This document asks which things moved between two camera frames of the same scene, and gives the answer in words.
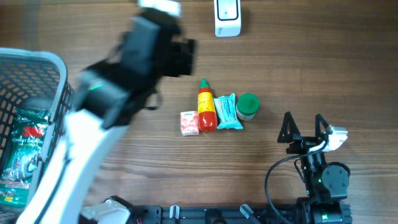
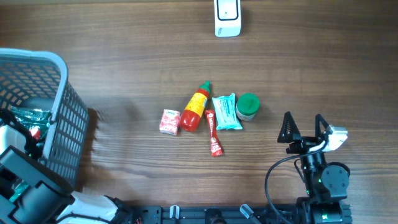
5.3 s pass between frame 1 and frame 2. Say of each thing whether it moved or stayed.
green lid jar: stayed
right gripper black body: stayed
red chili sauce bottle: moved
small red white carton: moved
